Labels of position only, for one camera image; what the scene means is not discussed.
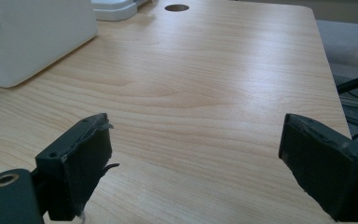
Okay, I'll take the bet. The white box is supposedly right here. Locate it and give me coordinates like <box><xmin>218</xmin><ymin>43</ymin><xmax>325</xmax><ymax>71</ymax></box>
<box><xmin>0</xmin><ymin>0</ymin><xmax>99</xmax><ymax>89</ymax></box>

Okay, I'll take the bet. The white plastic base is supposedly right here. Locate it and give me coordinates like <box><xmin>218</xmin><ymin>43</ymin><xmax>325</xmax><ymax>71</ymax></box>
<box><xmin>90</xmin><ymin>0</ymin><xmax>150</xmax><ymax>22</ymax></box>

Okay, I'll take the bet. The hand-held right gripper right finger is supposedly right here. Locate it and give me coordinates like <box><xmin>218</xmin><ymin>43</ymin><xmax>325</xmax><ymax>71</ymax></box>
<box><xmin>278</xmin><ymin>113</ymin><xmax>358</xmax><ymax>223</ymax></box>

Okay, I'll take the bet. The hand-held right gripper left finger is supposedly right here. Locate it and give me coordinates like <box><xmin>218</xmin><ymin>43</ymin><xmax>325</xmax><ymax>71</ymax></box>
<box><xmin>34</xmin><ymin>112</ymin><xmax>120</xmax><ymax>222</ymax></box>

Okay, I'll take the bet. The black stand leg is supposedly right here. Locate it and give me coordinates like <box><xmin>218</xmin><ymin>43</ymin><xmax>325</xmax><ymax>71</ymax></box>
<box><xmin>336</xmin><ymin>71</ymin><xmax>358</xmax><ymax>95</ymax></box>

